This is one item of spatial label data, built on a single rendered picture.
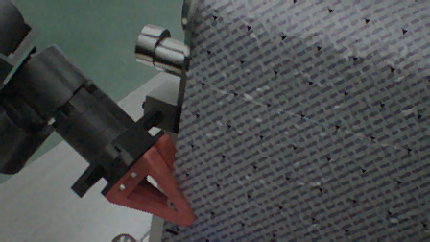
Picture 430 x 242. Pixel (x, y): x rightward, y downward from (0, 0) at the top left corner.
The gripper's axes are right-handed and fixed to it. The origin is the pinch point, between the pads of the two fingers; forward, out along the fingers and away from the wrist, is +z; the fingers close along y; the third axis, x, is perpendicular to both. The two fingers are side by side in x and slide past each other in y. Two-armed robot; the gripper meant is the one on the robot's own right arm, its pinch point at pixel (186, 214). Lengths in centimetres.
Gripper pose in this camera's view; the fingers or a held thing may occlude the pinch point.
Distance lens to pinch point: 73.5
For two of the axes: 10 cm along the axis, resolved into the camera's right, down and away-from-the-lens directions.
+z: 7.2, 6.9, -0.2
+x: 5.9, -6.2, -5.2
